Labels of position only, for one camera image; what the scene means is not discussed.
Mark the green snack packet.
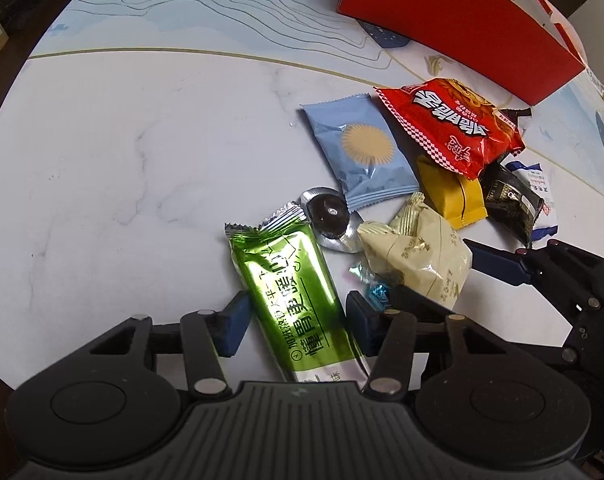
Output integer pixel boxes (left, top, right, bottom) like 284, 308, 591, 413
225, 205, 373, 391

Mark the silver foil chocolate ball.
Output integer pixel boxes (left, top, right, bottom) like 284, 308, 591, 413
300, 186, 365, 255

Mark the cream snack packet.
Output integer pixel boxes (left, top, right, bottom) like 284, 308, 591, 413
357, 191, 474, 301

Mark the light blue sun-print packet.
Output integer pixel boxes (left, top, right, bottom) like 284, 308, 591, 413
300, 92, 421, 212

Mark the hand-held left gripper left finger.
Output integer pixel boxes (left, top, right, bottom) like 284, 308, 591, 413
88, 291, 253, 402

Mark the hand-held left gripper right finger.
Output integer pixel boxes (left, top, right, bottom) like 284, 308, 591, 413
346, 291, 508, 402

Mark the red cardboard box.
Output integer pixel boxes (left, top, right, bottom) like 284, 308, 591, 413
337, 0, 588, 107

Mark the red checkered snack packet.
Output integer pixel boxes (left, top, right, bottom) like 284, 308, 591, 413
374, 78, 527, 181

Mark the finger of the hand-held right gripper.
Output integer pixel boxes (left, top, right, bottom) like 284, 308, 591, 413
391, 284, 470, 326
463, 239, 538, 289

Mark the blue foil candy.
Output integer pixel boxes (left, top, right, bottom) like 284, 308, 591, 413
349, 260, 397, 313

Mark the white blue-print packet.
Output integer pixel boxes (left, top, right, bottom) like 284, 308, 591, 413
504, 160, 559, 241

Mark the brown snack wrapper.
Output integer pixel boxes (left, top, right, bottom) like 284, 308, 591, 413
497, 105, 533, 126

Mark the yellow snack packet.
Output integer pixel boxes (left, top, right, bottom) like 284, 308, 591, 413
416, 154, 487, 231

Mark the black snack packet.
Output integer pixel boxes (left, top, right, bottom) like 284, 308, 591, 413
479, 160, 545, 250

